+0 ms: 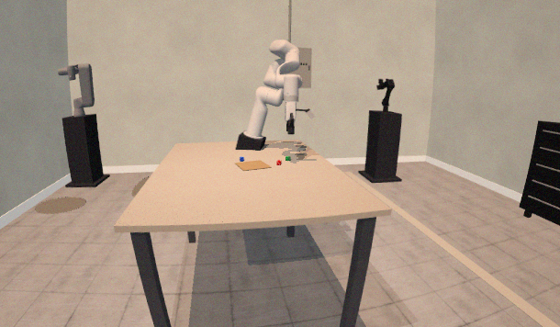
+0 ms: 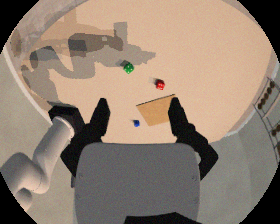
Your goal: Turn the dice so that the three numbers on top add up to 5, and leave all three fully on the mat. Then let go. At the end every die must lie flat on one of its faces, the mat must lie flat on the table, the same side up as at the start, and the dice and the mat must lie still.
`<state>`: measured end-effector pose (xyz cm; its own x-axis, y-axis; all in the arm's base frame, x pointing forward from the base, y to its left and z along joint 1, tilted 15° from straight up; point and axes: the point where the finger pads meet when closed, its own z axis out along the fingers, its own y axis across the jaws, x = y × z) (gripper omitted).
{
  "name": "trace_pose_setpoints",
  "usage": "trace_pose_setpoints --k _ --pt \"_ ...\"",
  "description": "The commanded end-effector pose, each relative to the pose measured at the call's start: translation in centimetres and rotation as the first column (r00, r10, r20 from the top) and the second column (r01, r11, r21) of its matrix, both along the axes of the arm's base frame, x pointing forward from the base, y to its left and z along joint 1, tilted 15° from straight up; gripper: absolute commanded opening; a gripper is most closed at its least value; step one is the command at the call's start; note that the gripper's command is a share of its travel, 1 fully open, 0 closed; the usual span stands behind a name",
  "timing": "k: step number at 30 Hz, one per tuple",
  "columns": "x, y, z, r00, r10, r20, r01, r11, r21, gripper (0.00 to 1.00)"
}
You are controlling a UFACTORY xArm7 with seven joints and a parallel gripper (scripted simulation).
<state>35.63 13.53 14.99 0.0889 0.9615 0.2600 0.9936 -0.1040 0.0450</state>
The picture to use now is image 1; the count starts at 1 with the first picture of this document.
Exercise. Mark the tan mat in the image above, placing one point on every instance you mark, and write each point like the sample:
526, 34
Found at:
252, 165

